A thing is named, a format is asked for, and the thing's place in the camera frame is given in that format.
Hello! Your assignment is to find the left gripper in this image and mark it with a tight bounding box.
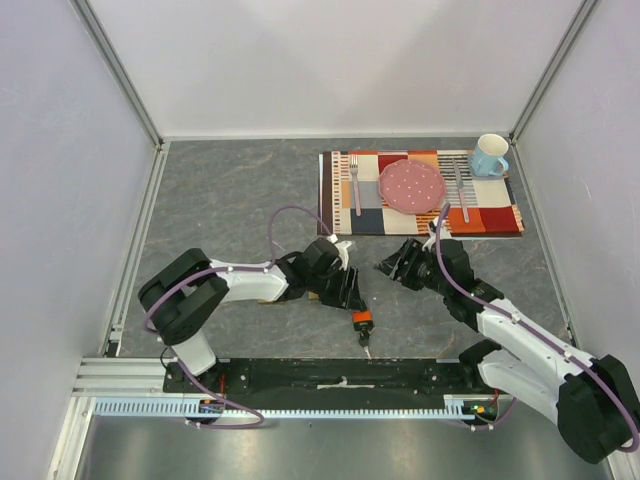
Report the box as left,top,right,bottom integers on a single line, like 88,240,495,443
308,264,365,314

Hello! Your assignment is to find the orange black padlock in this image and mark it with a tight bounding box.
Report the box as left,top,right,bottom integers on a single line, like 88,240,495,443
352,310,374,331

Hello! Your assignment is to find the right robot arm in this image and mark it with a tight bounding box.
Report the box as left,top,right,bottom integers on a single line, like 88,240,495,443
376,239,639,464

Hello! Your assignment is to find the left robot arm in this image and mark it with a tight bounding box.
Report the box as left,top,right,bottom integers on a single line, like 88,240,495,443
138,235,374,393

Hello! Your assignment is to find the colourful patchwork placemat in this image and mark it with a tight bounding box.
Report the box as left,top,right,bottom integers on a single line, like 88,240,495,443
318,150,524,238

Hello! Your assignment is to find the pink dotted plate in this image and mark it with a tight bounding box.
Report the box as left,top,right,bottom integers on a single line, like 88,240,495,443
378,159,447,215

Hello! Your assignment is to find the light blue mug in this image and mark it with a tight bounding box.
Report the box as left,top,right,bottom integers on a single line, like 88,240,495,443
469,134,509,178

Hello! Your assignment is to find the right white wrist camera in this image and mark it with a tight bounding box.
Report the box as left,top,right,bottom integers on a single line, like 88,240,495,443
422,218,451,252

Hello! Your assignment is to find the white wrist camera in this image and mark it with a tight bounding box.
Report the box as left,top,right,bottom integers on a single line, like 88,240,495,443
326,234,354,270
422,218,451,252

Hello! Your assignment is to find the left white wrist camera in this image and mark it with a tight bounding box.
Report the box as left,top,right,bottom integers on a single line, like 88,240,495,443
326,234,354,270

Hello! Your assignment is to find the pink handled fork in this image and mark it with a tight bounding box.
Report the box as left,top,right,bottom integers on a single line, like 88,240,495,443
349,154,362,216

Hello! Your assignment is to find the pink handled knife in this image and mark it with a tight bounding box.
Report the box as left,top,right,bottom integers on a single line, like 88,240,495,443
452,159,471,224

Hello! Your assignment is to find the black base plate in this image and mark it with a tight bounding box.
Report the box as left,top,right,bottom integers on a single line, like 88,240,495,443
162,355,521,411

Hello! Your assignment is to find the light blue cable duct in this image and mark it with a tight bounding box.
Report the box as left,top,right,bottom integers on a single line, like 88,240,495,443
93,396,475,420

